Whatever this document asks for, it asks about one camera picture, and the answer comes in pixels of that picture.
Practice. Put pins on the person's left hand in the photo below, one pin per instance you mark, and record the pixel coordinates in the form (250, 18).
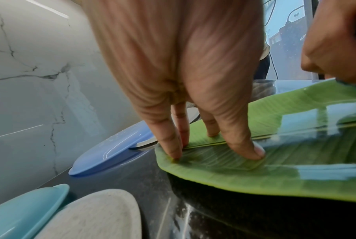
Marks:
(178, 51)

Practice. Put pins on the teal plate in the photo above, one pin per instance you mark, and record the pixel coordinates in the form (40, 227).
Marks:
(24, 212)

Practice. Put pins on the green plate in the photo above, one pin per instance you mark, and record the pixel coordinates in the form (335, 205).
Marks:
(296, 158)

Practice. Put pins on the speckled white plate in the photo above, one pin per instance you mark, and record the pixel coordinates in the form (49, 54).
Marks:
(95, 217)
(192, 114)

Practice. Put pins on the person's right hand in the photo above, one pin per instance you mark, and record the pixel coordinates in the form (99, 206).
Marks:
(337, 42)

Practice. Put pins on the lavender plate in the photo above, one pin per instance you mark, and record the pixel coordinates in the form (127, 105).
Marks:
(107, 151)

